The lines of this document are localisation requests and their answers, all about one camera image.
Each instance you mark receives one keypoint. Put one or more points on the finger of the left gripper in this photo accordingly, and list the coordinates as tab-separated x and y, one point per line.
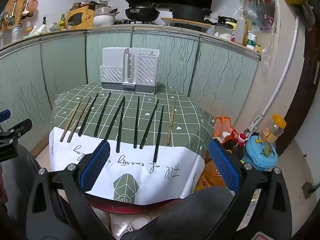
21	128
5	115

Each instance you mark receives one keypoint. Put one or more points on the black chopstick five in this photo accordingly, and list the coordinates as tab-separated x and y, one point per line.
136	124

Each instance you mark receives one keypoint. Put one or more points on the white pipe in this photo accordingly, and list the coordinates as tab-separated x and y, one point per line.
254	124

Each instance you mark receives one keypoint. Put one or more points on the black chopstick seven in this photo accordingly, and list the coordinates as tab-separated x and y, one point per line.
158	137

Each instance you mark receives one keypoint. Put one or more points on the yellow lid glass jar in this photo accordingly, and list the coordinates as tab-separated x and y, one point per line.
273	129

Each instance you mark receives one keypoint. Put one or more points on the black cooking pot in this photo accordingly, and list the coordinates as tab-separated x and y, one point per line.
190	13

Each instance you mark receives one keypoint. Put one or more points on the black wok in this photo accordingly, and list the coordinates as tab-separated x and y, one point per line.
141	13

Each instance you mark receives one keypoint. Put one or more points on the orange plastic bag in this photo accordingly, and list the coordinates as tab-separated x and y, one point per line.
222	127

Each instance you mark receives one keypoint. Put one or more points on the wooden chopstick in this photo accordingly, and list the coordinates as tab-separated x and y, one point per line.
171	123
77	121
70	120

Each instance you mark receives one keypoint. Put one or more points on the green checkered tablecloth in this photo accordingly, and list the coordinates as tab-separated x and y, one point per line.
131	176

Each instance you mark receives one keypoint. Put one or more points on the clear salt container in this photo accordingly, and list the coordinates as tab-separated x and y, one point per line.
223	30

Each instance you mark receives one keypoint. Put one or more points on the black chopstick one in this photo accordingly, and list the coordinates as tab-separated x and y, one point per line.
86	116

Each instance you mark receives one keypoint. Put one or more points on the blue plastic container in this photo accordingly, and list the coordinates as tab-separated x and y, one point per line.
261	156

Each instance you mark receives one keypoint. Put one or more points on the white squeeze bottle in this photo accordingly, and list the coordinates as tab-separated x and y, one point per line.
240	30

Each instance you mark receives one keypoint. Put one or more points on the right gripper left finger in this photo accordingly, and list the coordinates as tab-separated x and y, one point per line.
91	165

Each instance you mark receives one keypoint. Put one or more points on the green glass bottle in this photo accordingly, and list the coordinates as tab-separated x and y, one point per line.
62	22

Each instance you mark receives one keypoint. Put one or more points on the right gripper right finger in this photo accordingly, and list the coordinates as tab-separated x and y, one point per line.
227	164

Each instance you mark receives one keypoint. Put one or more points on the yellow cooking oil jug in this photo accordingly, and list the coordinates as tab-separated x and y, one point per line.
210	177

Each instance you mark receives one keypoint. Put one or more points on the white rice cooker pot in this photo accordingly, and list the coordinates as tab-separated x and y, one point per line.
104	16

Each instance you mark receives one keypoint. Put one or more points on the hanging wooden cutting board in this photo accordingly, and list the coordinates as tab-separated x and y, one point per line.
13	8

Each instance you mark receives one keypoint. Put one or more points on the yellow microwave oven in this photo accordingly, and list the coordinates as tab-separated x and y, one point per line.
81	18

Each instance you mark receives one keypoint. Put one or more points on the dark soy sauce bottle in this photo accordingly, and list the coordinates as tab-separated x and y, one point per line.
236	145

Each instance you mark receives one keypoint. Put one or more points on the green label white bottle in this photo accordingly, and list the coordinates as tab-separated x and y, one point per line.
251	38

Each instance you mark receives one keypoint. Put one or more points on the white utensil holder rack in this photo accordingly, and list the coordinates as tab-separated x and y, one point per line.
129	69

